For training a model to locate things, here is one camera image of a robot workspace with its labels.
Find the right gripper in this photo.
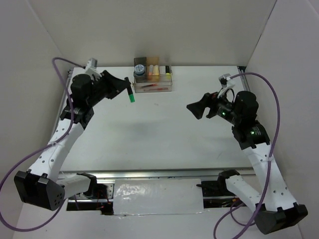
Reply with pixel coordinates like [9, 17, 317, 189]
[186, 87, 241, 124]

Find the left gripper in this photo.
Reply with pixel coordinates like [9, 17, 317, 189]
[87, 70, 132, 107]

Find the green black highlighter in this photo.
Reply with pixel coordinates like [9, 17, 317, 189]
[125, 77, 135, 103]

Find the blue tape roll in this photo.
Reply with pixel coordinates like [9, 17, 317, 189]
[134, 64, 147, 77]

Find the clear red pen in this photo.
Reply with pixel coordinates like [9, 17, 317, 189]
[141, 84, 158, 89]

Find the orange grey highlighter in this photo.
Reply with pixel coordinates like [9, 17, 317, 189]
[148, 65, 154, 76]

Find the red gel pen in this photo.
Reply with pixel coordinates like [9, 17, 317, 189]
[143, 87, 171, 92]

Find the yellow black highlighter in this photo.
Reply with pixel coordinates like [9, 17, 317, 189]
[165, 65, 170, 75]

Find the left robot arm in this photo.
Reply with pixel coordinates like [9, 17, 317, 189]
[14, 70, 131, 211]

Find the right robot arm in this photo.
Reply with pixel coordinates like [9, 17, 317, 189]
[187, 91, 308, 235]

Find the dark grey compartment box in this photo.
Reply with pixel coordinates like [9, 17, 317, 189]
[134, 57, 147, 83]

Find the tan compartment box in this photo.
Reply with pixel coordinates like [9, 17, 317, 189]
[147, 57, 160, 82]

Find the clear plastic organizer tray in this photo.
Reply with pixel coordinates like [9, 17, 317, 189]
[133, 58, 172, 93]

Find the white cover panel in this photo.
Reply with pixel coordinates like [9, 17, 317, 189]
[113, 179, 204, 216]

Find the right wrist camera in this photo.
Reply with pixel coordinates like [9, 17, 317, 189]
[217, 74, 235, 98]

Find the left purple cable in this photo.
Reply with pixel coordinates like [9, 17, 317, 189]
[0, 57, 88, 233]

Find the purple cable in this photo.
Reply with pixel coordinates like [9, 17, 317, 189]
[213, 71, 281, 239]
[0, 57, 88, 233]

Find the aluminium frame rail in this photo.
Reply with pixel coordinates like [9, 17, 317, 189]
[61, 66, 253, 178]

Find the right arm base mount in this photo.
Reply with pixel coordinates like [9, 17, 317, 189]
[196, 170, 240, 209]

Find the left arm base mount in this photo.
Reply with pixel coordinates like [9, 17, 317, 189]
[66, 173, 115, 216]

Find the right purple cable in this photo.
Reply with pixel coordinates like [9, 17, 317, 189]
[213, 71, 281, 239]

